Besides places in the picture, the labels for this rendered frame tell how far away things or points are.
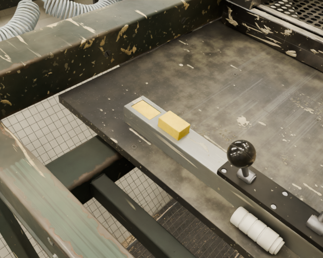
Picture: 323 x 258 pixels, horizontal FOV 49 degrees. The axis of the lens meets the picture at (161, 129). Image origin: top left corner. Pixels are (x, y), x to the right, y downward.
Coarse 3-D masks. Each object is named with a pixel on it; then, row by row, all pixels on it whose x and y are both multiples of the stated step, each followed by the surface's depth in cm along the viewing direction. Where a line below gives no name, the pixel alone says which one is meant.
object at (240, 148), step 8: (232, 144) 45; (240, 144) 45; (248, 144) 45; (232, 152) 45; (240, 152) 44; (248, 152) 44; (232, 160) 45; (240, 160) 44; (248, 160) 44; (240, 168) 55; (240, 176) 54; (248, 176) 54; (256, 176) 54
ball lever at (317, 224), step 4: (312, 216) 50; (320, 216) 49; (308, 220) 49; (312, 220) 49; (316, 220) 49; (320, 220) 49; (308, 224) 49; (312, 224) 49; (316, 224) 49; (320, 224) 48; (312, 228) 49; (316, 228) 48; (320, 228) 48; (316, 232) 49; (320, 232) 48
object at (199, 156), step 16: (128, 112) 66; (160, 112) 66; (144, 128) 65; (160, 128) 63; (160, 144) 63; (176, 144) 60; (192, 144) 60; (208, 144) 61; (176, 160) 62; (192, 160) 59; (208, 160) 58; (224, 160) 58; (208, 176) 58; (224, 192) 57; (240, 192) 54; (256, 208) 53; (272, 224) 52; (288, 240) 51; (304, 240) 49; (304, 256) 51; (320, 256) 48
